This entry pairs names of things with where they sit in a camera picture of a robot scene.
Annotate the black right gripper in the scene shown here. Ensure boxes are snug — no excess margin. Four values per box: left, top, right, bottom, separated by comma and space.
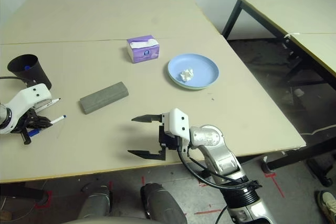
127, 113, 182, 162

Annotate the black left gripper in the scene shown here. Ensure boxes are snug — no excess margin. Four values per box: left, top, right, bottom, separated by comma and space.
14, 108, 53, 145

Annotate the white marker blue cap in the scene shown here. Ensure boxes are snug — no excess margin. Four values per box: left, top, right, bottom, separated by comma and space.
27, 114, 67, 138

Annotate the grey glasses case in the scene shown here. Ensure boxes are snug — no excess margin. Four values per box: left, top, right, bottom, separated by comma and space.
79, 81, 129, 115

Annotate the white tissue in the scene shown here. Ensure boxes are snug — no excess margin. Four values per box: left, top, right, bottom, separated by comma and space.
179, 68, 194, 82

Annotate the blue plastic plate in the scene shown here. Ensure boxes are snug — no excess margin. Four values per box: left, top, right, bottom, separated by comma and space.
167, 53, 219, 88

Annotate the white marker black cap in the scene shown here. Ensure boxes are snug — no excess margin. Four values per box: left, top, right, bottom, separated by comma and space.
34, 98, 62, 112

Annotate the black plastic cup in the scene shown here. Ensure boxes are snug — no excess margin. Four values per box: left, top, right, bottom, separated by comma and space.
7, 54, 53, 90

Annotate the black table foot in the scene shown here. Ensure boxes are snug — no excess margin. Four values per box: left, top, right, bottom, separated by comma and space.
0, 182, 53, 201
237, 137, 336, 188

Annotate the grey right robot leg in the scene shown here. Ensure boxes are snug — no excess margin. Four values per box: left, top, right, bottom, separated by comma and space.
140, 183, 187, 224

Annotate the grey robot leg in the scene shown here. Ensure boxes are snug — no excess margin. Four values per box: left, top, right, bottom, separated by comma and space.
140, 183, 187, 224
78, 186, 114, 219

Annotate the purple tissue box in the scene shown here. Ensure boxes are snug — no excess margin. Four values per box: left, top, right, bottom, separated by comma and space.
126, 35, 160, 64

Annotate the grey left robot leg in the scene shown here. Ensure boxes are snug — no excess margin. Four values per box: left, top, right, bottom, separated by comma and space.
78, 186, 114, 219

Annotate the grey robot torso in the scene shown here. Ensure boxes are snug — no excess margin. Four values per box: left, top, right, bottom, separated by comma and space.
60, 216, 150, 224

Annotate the white strip on side table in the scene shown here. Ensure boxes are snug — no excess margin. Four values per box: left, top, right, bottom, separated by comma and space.
284, 31, 301, 40

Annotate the white bystander sneaker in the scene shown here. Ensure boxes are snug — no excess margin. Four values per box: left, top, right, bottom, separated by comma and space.
316, 189, 336, 223

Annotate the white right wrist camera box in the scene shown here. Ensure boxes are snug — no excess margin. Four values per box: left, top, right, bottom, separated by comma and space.
161, 108, 191, 138

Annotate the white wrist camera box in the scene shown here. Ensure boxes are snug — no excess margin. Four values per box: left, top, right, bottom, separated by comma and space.
161, 108, 191, 138
0, 83, 53, 134

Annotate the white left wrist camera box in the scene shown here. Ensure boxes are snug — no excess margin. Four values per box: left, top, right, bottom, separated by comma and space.
0, 83, 53, 134

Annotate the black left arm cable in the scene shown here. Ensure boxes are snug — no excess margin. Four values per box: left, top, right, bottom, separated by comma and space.
0, 76, 28, 88

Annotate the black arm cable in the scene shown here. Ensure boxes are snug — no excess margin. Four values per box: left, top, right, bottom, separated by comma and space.
0, 76, 28, 88
177, 144, 263, 224

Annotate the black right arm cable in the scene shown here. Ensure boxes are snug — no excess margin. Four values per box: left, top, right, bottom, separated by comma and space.
177, 144, 263, 224

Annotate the white floor cable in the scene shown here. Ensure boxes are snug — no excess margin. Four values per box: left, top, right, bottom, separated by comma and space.
301, 125, 336, 136

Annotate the beige side table black frame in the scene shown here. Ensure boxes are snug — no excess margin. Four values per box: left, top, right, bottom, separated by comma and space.
283, 34, 336, 86
222, 0, 336, 41

